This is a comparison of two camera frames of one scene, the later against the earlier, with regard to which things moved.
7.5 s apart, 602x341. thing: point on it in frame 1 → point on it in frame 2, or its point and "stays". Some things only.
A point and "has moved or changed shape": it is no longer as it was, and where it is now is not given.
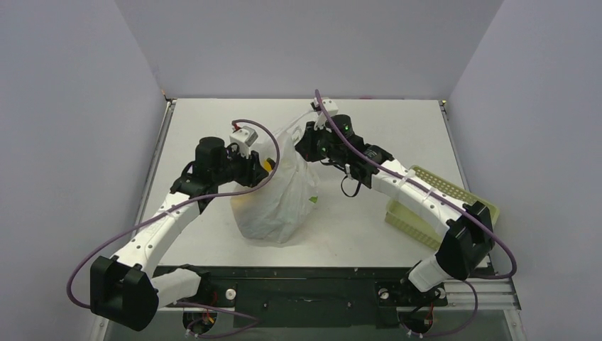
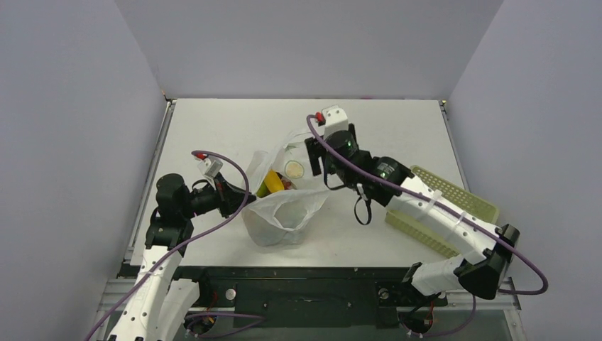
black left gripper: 253,171 → 226,195
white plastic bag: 277,210 has moved or changed shape
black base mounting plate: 316,296 stays
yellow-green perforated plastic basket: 413,222 stays
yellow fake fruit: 267,166 → 273,181
